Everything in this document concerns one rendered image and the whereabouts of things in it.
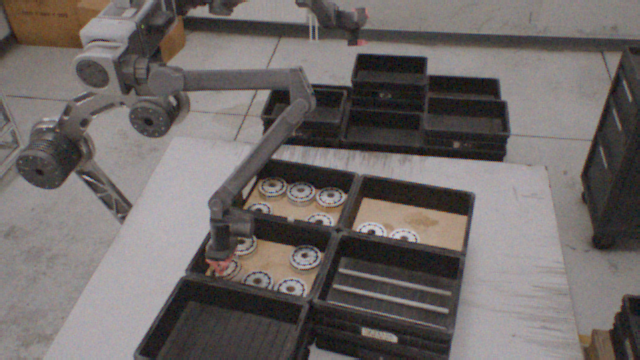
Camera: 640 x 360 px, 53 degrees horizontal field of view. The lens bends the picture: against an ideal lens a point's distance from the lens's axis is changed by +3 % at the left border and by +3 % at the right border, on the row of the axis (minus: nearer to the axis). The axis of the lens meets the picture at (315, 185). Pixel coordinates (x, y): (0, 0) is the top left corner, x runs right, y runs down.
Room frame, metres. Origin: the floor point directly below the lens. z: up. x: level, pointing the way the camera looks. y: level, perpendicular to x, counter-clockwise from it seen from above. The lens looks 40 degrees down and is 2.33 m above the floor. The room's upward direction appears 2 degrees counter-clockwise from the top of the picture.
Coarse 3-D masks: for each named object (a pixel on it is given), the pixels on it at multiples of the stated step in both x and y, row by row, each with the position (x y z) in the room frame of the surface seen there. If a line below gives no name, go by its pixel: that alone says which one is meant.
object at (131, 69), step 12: (120, 48) 1.56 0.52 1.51; (120, 60) 1.52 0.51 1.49; (132, 60) 1.53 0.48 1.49; (144, 60) 1.54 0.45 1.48; (120, 72) 1.51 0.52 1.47; (132, 72) 1.51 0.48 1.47; (144, 72) 1.51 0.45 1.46; (120, 84) 1.51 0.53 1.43; (132, 84) 1.52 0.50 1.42; (144, 84) 1.52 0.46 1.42
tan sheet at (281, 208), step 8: (288, 184) 1.77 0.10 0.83; (256, 192) 1.73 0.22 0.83; (248, 200) 1.68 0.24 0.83; (256, 200) 1.68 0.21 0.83; (264, 200) 1.68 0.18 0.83; (280, 200) 1.68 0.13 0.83; (280, 208) 1.64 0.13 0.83; (288, 208) 1.63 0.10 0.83; (296, 208) 1.63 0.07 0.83; (304, 208) 1.63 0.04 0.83; (312, 208) 1.63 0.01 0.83; (288, 216) 1.59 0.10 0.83; (296, 216) 1.59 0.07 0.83; (304, 216) 1.59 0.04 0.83; (336, 216) 1.58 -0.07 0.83
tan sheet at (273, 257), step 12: (264, 252) 1.42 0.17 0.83; (276, 252) 1.42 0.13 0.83; (288, 252) 1.42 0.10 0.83; (252, 264) 1.37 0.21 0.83; (264, 264) 1.37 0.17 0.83; (276, 264) 1.37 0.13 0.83; (288, 264) 1.37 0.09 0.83; (276, 276) 1.32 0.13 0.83; (288, 276) 1.32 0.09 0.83; (300, 276) 1.31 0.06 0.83; (312, 276) 1.31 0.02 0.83
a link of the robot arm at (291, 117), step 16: (288, 112) 1.38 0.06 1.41; (304, 112) 1.38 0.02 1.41; (272, 128) 1.40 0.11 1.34; (288, 128) 1.39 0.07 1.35; (256, 144) 1.40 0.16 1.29; (272, 144) 1.38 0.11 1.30; (256, 160) 1.37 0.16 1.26; (240, 176) 1.36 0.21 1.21; (224, 192) 1.34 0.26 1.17; (240, 192) 1.34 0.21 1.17; (224, 208) 1.32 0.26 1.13
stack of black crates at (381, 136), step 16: (352, 112) 2.78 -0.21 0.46; (368, 112) 2.76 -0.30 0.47; (384, 112) 2.74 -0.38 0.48; (400, 112) 2.73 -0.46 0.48; (416, 112) 2.72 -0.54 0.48; (352, 128) 2.75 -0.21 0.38; (368, 128) 2.74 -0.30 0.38; (384, 128) 2.74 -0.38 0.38; (400, 128) 2.73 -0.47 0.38; (416, 128) 2.71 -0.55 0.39; (352, 144) 2.49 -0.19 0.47; (368, 144) 2.47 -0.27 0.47; (384, 144) 2.46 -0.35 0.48; (400, 144) 2.45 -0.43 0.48; (416, 144) 2.59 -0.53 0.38
